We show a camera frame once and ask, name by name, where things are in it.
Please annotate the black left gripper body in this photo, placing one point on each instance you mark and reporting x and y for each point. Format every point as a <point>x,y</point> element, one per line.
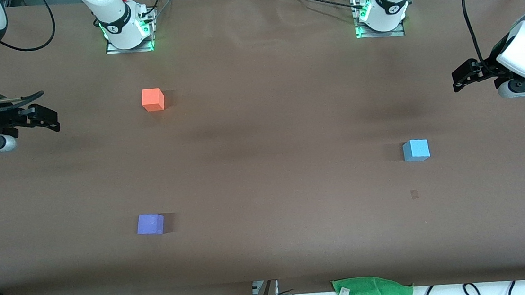
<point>487,68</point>

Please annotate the light blue foam block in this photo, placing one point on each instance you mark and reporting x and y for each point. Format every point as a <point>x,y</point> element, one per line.
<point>416,150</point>

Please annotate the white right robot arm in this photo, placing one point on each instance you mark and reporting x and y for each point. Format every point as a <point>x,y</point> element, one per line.
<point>125,33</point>

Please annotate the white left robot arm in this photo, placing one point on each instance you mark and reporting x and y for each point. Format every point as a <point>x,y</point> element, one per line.
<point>389,17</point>

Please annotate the orange foam block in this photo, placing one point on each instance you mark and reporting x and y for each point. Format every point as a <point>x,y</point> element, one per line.
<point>153,100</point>

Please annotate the purple foam block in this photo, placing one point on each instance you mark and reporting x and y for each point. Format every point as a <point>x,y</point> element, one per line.
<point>150,224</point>

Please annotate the brown table cover sheet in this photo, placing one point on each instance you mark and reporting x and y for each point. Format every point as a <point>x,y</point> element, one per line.
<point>260,119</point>

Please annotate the green cloth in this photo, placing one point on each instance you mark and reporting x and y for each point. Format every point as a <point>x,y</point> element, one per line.
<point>375,294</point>

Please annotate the white cloth label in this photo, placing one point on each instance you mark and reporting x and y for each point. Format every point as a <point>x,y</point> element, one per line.
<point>345,293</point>

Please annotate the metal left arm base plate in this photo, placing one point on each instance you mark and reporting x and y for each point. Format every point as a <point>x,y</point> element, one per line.
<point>400,33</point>

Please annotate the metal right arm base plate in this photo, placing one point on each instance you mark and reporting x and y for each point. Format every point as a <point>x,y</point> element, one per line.
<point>111,51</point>

